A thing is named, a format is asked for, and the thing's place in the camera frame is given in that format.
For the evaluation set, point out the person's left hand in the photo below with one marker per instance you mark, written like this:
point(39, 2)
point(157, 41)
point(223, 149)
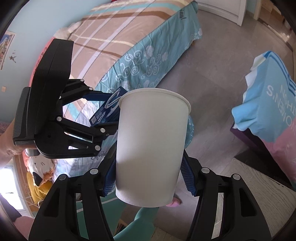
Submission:
point(7, 148)

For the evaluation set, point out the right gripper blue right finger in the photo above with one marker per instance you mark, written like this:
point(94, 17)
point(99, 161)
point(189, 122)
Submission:
point(189, 170)

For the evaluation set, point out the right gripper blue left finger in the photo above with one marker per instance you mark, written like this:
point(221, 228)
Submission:
point(109, 179)

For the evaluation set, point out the white paper cup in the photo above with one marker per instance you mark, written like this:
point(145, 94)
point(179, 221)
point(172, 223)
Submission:
point(150, 144)

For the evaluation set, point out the plush cat toy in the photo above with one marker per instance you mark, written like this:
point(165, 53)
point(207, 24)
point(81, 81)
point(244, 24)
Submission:
point(41, 168)

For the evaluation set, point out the teal trash bin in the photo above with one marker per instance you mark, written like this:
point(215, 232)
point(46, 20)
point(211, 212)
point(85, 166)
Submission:
point(190, 132)

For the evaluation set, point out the white wardrobe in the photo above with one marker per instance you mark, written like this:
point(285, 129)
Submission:
point(233, 10)

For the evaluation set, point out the blue pink towel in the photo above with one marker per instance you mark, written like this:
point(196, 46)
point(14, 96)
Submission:
point(268, 109)

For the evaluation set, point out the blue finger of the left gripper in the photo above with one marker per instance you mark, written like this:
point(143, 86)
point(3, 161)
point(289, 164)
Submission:
point(95, 95)
point(105, 129)

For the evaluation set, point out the dark blue gum tin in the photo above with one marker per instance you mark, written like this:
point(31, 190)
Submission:
point(109, 111)

